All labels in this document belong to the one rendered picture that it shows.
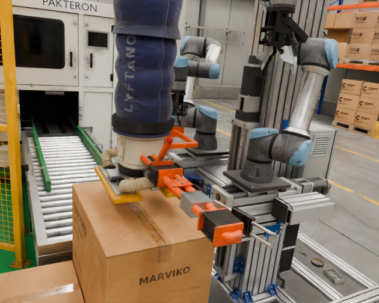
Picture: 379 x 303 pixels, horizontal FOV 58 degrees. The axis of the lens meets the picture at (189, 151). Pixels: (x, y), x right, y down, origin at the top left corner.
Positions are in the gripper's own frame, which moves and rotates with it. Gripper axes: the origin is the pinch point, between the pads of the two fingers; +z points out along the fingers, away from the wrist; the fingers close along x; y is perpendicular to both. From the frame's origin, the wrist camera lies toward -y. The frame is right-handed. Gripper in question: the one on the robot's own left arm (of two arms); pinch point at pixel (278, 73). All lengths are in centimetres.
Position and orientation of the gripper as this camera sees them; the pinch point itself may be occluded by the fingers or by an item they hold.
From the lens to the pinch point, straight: 118.5
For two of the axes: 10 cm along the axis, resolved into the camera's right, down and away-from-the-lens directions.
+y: -8.9, 0.5, -4.5
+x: 4.5, 2.9, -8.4
